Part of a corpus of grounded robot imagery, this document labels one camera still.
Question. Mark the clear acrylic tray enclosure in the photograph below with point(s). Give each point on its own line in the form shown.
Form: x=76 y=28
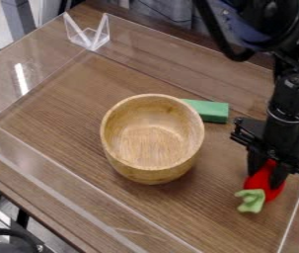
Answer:
x=106 y=160

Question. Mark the wooden bowl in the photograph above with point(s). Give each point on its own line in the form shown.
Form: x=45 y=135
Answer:
x=151 y=135

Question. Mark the black metal device base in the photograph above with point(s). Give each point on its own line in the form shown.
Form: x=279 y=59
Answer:
x=21 y=242

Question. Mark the red plush fruit green leaf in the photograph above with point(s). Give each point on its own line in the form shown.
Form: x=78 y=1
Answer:
x=256 y=193

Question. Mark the clear acrylic corner bracket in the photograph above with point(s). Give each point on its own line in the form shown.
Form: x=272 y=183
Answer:
x=88 y=38

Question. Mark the green sponge block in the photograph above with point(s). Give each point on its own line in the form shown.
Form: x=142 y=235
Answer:
x=212 y=112

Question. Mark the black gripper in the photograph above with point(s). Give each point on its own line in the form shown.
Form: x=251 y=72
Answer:
x=269 y=139

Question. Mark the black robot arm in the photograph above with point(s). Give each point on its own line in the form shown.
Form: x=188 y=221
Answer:
x=251 y=26

